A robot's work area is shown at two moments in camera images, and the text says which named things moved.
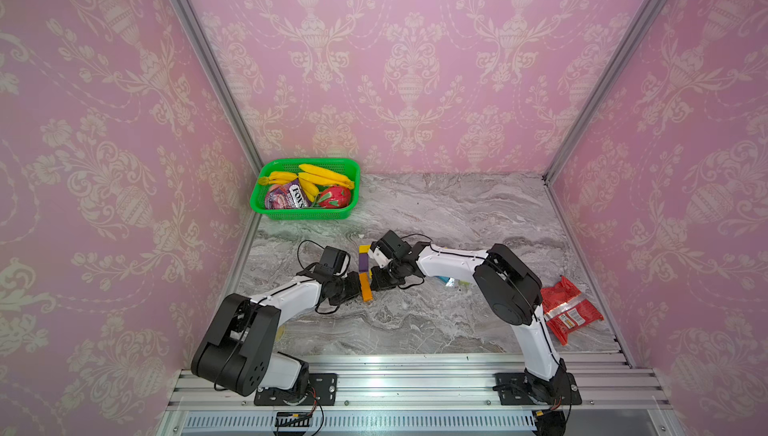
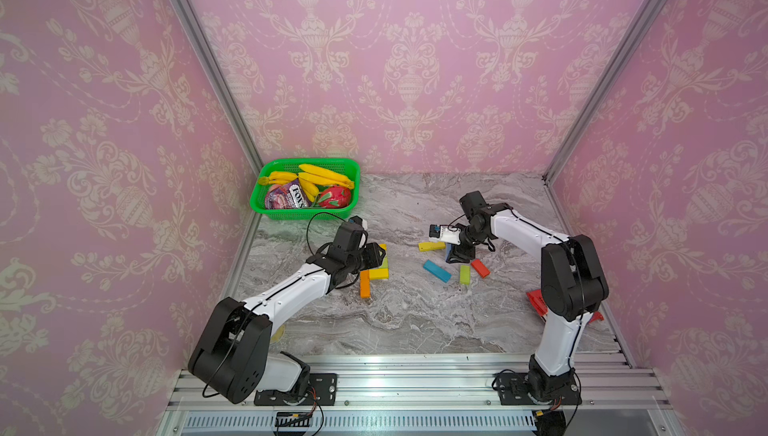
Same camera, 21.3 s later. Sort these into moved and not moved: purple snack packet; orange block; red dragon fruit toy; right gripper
Moved: right gripper
Not moved: red dragon fruit toy; purple snack packet; orange block
